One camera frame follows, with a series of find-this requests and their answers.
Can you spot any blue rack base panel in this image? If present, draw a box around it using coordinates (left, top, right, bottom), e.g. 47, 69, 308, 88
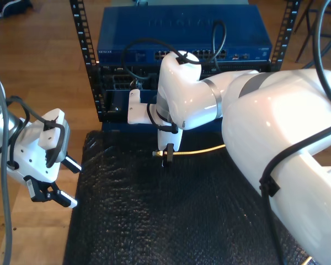
101, 121, 224, 134

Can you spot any black textured mat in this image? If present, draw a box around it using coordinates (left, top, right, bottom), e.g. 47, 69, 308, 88
62, 129, 309, 265

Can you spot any black rack server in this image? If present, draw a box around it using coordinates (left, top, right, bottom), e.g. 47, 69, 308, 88
98, 63, 271, 92

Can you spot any dark sneaker white sole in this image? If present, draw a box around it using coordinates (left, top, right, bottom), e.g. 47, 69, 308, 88
0, 0, 34, 18

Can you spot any dark metal stool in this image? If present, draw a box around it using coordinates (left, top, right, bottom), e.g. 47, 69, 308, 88
293, 0, 331, 63

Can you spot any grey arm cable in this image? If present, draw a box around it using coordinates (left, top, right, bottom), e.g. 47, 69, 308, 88
0, 49, 14, 265

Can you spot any blue network switch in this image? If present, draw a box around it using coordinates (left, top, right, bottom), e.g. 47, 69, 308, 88
96, 4, 273, 65

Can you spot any black perforated rack post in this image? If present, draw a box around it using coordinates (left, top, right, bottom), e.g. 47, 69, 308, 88
69, 0, 107, 122
270, 0, 303, 72

